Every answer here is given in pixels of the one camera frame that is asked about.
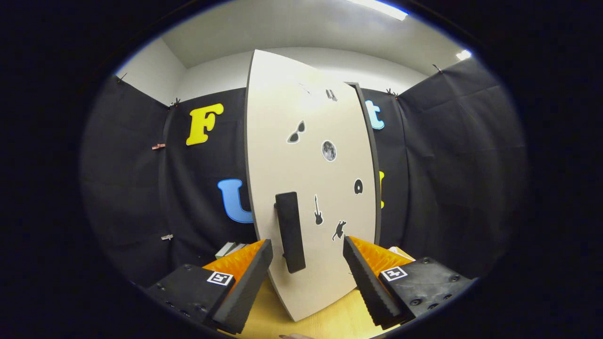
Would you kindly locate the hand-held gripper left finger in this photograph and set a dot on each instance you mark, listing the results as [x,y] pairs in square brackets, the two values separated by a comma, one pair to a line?
[245,292]

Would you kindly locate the green book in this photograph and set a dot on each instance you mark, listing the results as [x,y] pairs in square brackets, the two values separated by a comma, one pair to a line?
[225,249]

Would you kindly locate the beige cabinet door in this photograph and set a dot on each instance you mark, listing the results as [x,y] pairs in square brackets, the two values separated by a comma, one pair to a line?
[306,174]

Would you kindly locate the grey cabinet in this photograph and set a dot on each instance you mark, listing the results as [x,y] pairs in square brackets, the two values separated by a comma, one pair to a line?
[362,106]

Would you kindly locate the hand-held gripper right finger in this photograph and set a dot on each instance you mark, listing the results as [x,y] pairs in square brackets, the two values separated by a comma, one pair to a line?
[367,287]

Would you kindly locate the long ceiling light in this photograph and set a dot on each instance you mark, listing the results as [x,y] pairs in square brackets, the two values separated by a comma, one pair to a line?
[379,8]

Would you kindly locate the black backdrop cloth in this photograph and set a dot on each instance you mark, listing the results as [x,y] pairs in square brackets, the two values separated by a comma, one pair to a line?
[132,188]

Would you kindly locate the small ceiling light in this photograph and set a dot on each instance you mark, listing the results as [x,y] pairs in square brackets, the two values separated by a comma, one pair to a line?
[463,54]

